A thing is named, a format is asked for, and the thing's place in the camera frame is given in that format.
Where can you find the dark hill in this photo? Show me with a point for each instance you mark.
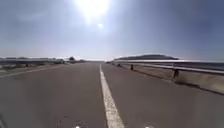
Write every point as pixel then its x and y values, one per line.
pixel 146 57

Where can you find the white painted road line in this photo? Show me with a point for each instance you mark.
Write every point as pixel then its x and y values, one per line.
pixel 107 100

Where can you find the dark tree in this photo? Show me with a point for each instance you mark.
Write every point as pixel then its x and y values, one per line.
pixel 71 59

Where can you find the grey asphalt road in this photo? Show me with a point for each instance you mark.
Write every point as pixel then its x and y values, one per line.
pixel 66 96

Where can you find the metal guardrail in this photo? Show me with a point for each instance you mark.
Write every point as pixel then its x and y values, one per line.
pixel 173 65

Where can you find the distant guardrail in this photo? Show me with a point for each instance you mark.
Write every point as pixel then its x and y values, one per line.
pixel 30 61

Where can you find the pale painted edge line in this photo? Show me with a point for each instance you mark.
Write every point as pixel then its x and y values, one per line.
pixel 26 71

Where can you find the dry roadside ground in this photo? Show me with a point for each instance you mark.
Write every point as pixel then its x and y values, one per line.
pixel 16 67

